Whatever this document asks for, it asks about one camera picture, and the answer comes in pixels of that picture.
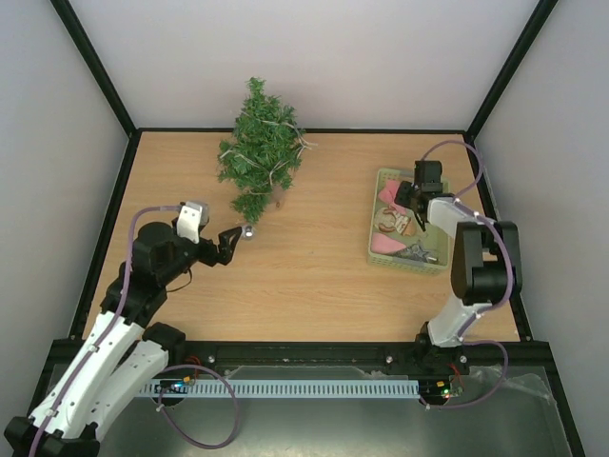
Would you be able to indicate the silver star ornament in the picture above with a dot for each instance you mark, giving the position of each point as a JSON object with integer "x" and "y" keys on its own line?
{"x": 417, "y": 253}

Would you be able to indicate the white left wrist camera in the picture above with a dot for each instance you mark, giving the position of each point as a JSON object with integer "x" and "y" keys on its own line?
{"x": 192, "y": 218}

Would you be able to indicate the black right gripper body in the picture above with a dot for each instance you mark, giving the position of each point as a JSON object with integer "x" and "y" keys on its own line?
{"x": 415, "y": 199}

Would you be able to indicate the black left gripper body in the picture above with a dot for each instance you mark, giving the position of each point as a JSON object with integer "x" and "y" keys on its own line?
{"x": 209, "y": 256}

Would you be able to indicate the pink felt bow ornament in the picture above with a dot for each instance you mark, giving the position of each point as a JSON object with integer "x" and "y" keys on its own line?
{"x": 388, "y": 194}

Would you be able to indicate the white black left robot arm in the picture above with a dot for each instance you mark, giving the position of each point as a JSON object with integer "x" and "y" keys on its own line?
{"x": 125, "y": 348}

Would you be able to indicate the small green christmas tree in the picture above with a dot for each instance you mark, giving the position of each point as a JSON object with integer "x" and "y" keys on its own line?
{"x": 261, "y": 147}

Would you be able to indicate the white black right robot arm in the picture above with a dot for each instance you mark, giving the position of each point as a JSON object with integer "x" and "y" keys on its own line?
{"x": 486, "y": 259}

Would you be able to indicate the green perforated plastic basket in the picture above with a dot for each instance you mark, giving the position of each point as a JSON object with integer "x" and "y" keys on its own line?
{"x": 433, "y": 238}

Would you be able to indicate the snowman ornament brown hat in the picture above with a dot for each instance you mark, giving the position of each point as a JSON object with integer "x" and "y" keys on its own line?
{"x": 389, "y": 221}

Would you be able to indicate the light blue slotted cable duct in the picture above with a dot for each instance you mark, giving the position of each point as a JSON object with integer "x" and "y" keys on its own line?
{"x": 285, "y": 389}

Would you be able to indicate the black front mounting rail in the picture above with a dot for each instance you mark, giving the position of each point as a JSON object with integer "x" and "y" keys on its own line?
{"x": 361, "y": 355}

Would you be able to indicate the silver disco ball ornament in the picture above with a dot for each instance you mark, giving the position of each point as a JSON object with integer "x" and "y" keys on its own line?
{"x": 248, "y": 232}

